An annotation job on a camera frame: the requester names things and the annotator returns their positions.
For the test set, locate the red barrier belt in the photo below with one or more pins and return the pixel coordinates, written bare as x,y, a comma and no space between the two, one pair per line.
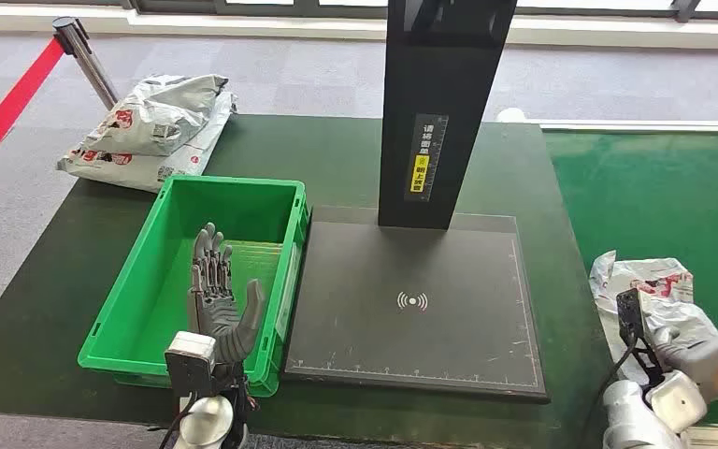
6,111

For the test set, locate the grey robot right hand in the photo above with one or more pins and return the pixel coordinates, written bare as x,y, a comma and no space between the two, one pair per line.
706,359

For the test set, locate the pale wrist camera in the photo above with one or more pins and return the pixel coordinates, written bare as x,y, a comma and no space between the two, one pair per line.
188,362
628,316

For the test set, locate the glossy black scanner screen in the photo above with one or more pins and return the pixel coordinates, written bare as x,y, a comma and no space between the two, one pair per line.
452,18

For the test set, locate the dark window frame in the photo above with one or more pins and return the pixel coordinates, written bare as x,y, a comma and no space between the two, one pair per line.
173,7

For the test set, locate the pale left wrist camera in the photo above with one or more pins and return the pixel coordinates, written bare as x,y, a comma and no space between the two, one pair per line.
188,362

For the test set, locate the black scanner base plate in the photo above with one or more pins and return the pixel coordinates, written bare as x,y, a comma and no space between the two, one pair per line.
396,347

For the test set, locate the black scanner column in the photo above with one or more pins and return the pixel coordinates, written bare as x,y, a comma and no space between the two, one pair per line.
408,93

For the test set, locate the green conveyor belt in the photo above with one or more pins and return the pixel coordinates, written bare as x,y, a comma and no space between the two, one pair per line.
644,198

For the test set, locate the black and yellow label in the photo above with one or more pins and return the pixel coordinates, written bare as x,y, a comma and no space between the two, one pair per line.
424,167

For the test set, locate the green plastic crate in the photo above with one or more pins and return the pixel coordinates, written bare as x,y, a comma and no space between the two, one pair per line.
148,297

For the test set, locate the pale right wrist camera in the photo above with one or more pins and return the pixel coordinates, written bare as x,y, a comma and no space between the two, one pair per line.
628,316

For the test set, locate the metal stanchion post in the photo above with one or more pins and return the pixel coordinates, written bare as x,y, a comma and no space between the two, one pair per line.
89,65

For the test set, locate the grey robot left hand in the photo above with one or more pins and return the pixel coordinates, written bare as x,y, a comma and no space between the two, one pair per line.
223,316

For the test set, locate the grey courier parcel bag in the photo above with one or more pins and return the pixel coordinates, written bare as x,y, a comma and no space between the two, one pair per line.
142,170
675,291
161,118

